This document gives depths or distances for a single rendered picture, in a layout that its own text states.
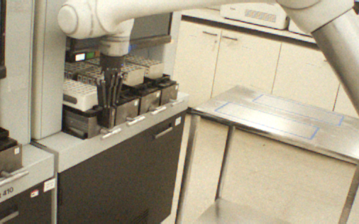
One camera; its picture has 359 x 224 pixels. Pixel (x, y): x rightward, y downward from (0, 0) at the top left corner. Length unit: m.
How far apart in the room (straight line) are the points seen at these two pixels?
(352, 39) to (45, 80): 0.83
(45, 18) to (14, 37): 0.12
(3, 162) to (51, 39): 0.38
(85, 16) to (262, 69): 2.58
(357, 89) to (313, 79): 2.53
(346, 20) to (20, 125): 0.88
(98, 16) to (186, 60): 2.72
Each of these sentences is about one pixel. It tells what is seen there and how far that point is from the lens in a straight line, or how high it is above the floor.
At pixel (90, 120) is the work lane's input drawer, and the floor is 0.80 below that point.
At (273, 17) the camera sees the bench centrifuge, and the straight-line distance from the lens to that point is 3.46.
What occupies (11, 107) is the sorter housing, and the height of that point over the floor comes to 0.87.
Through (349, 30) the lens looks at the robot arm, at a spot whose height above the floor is 1.21.
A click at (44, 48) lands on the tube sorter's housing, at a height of 1.02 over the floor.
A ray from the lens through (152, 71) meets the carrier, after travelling 1.75.
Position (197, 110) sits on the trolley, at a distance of 1.47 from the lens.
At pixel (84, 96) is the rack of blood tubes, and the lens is 1.34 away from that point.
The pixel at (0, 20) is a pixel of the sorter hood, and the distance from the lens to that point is 1.11.
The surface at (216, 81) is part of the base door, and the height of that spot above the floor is 0.37.
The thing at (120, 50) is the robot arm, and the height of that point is 1.02.
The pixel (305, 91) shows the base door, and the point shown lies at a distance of 3.46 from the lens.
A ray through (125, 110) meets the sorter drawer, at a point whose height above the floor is 0.78.
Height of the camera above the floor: 1.29
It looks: 19 degrees down
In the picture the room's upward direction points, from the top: 8 degrees clockwise
